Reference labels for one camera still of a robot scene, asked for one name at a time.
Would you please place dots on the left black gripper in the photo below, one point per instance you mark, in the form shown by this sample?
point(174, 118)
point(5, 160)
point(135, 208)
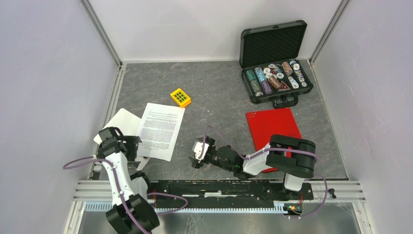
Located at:
point(132, 142)

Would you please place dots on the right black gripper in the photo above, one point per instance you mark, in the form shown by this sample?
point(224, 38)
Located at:
point(197, 163)

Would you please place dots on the printed paper sheet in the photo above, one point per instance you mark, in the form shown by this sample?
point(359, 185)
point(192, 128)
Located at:
point(158, 130)

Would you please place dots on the red folder with black inside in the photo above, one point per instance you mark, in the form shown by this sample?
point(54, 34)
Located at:
point(263, 125)

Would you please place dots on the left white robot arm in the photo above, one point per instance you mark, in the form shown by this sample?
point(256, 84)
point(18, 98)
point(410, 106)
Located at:
point(130, 212)

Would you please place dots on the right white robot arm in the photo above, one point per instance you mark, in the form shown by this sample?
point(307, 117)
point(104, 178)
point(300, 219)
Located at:
point(295, 157)

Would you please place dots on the yellow green toy block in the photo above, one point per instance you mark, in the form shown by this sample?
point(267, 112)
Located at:
point(181, 98)

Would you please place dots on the black poker chip case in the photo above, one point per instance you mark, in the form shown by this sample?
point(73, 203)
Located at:
point(271, 71)

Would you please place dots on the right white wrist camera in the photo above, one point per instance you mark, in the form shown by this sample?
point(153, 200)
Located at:
point(200, 150)

